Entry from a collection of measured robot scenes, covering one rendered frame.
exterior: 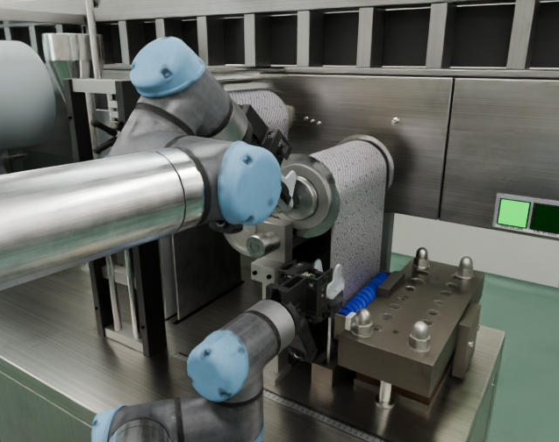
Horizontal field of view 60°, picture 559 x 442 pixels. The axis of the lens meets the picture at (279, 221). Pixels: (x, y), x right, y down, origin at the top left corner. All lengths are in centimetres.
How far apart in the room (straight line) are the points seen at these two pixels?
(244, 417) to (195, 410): 6
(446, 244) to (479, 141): 264
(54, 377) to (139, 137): 63
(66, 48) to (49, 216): 98
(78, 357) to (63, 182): 76
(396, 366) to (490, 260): 284
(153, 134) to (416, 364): 53
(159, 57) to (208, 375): 37
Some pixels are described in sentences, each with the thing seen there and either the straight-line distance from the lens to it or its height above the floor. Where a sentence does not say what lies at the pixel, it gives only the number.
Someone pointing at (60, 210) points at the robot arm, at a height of 138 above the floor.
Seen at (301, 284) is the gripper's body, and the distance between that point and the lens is 72.
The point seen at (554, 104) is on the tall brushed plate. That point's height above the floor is 140.
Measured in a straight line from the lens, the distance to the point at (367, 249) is 99.
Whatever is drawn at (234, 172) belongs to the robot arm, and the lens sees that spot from 42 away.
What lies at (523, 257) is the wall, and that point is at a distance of 359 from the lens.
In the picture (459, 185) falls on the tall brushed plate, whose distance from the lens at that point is 107.
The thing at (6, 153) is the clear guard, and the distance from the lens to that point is 157.
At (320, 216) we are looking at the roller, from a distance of 81.
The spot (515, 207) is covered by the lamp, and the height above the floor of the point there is 120.
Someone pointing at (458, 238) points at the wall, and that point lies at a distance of 362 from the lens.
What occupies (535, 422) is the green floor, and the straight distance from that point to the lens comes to 249.
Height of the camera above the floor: 148
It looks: 19 degrees down
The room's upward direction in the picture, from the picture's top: straight up
